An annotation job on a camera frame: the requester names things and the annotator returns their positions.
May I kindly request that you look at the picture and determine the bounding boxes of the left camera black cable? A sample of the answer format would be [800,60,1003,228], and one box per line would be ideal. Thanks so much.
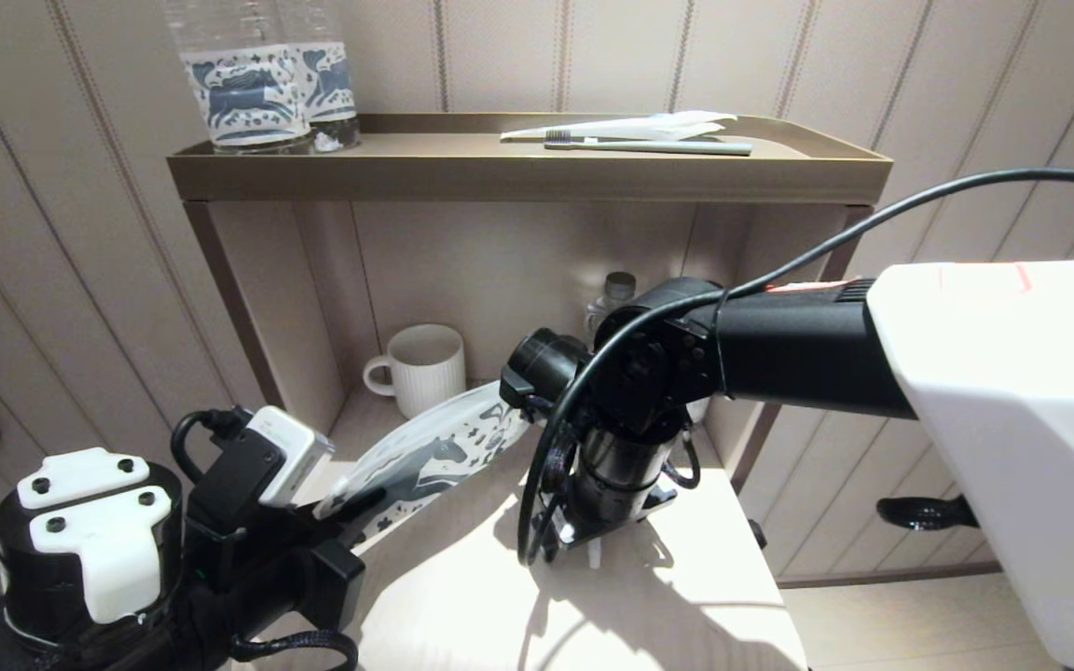
[170,407,254,484]

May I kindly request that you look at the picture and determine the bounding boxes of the right camera black cable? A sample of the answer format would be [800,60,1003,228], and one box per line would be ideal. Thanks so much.
[516,168,1074,569]

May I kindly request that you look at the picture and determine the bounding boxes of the camera black cable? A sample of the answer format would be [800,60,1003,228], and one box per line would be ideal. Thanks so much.
[170,407,254,484]
[516,168,1074,569]

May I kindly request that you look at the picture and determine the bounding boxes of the black braided cable sleeve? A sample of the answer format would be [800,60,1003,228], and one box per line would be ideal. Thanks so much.
[227,629,361,671]

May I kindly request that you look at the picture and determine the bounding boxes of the small grey-cap water bottle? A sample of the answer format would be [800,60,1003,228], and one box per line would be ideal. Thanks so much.
[584,272,640,341]

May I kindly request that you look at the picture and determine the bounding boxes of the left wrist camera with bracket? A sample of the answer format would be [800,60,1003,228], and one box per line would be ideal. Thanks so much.
[185,405,336,540]

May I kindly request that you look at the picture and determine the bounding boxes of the large deer-label water bottle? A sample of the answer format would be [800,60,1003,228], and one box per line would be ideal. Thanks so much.
[162,0,314,157]
[276,0,361,155]

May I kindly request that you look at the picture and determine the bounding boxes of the white ribbed mug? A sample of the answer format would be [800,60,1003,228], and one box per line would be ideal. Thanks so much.
[363,323,468,420]

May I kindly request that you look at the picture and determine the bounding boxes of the brown open shelf unit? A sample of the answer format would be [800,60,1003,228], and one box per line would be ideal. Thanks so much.
[166,112,894,467]

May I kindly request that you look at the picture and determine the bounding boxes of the grey-green toothbrush dark bristles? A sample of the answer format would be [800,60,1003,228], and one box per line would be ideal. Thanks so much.
[544,130,754,157]

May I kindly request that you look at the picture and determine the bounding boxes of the white paper wrapper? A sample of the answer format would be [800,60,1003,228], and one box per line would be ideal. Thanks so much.
[500,110,738,144]

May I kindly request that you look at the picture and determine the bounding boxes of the white blue patterned pouch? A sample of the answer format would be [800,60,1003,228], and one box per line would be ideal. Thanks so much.
[313,380,535,548]

